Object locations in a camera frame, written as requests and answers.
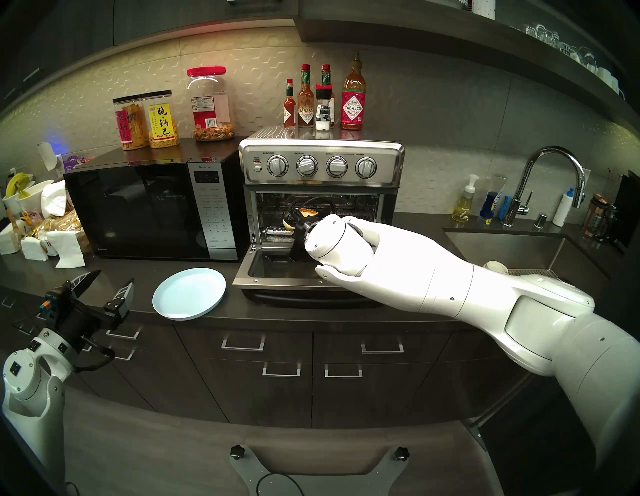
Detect toasted bagel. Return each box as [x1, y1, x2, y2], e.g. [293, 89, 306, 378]
[283, 208, 319, 232]

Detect stainless steel sink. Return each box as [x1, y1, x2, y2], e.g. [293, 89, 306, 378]
[442, 227, 612, 301]

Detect yellow label snack jar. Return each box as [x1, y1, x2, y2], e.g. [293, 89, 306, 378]
[143, 90, 180, 149]

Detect blue dish soap bottle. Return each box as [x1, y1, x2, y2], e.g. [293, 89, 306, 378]
[479, 189, 501, 224]

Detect chrome gooseneck faucet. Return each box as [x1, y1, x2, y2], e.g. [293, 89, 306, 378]
[502, 146, 587, 228]

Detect green neck sauce bottle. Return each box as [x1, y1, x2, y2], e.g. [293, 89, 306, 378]
[321, 64, 336, 127]

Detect white paper napkin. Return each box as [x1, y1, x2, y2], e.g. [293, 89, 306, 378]
[46, 230, 87, 269]

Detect glass french press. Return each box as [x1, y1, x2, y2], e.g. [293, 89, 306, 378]
[582, 193, 617, 240]

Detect dark wall shelf unit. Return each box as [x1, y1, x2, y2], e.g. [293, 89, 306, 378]
[295, 0, 640, 133]

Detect wire oven rack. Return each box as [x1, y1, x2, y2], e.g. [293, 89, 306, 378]
[261, 192, 377, 239]

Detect black silver microwave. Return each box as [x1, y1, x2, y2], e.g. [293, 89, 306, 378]
[63, 139, 249, 262]

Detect small red Tabasco bottle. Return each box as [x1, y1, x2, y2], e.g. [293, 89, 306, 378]
[283, 78, 297, 127]

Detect light blue plate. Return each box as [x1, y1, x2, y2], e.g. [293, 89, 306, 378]
[152, 267, 227, 321]

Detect grey wall cabinet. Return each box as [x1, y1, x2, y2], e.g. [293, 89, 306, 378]
[0, 0, 301, 108]

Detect red label snack jar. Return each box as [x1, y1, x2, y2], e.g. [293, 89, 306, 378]
[112, 95, 150, 151]

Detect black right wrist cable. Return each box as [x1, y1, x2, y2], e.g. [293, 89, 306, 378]
[289, 196, 337, 217]

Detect glass oven door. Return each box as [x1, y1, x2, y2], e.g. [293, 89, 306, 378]
[232, 245, 373, 308]

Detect black countertop appliance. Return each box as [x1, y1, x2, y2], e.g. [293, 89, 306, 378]
[612, 170, 640, 248]

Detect large orange Tabasco bottle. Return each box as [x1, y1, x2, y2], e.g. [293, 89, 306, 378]
[341, 52, 367, 131]

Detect white container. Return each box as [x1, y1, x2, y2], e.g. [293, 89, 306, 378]
[20, 236, 49, 262]

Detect white paper bag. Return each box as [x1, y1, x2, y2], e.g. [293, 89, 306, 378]
[40, 180, 68, 218]

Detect grey robot base bracket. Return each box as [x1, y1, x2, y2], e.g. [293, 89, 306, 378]
[230, 445, 411, 496]

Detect white bottle blue cap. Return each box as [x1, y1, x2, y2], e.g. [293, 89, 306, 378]
[552, 187, 575, 227]

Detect black base cable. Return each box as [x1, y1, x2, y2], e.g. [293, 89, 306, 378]
[256, 472, 305, 496]

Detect yellow liquid soap dispenser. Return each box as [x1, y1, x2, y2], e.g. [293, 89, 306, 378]
[452, 173, 479, 221]

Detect white box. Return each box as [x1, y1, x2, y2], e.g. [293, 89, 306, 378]
[0, 222, 21, 256]

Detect brown sauce Tabasco bottle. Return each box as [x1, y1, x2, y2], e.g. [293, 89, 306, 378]
[297, 64, 315, 128]

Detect yellow bananas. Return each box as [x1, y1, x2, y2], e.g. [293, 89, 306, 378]
[5, 172, 32, 198]

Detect dark wood base cabinet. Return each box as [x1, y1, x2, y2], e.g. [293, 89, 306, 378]
[0, 295, 541, 431]

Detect clear bag of bread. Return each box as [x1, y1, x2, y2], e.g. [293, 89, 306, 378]
[27, 210, 83, 236]

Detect stainless steel toaster oven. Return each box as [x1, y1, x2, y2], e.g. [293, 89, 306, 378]
[238, 125, 406, 248]

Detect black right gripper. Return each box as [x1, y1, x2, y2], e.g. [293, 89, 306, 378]
[288, 212, 321, 263]

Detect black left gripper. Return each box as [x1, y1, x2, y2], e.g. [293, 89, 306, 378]
[42, 270, 135, 347]

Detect red lid clear snack jar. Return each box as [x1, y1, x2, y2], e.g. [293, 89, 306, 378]
[186, 66, 235, 143]

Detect white bowl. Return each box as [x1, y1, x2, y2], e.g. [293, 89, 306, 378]
[2, 180, 53, 216]

